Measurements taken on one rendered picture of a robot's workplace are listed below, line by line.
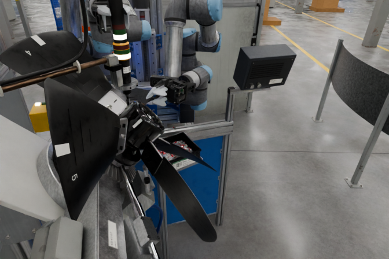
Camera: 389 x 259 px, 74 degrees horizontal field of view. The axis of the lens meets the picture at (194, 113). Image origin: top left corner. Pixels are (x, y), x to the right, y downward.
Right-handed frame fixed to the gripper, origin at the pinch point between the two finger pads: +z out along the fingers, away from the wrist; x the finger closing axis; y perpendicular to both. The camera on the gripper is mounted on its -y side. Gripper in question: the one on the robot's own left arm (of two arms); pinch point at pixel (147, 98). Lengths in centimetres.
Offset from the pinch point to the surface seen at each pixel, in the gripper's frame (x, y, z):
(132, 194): 5.0, 23.6, 29.2
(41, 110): 15.2, -41.3, 18.0
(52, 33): -23.0, -14.7, 21.2
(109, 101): -9.0, 4.4, 19.3
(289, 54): -8, 27, -69
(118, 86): -12.1, 4.0, 15.5
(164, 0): -2, -110, -136
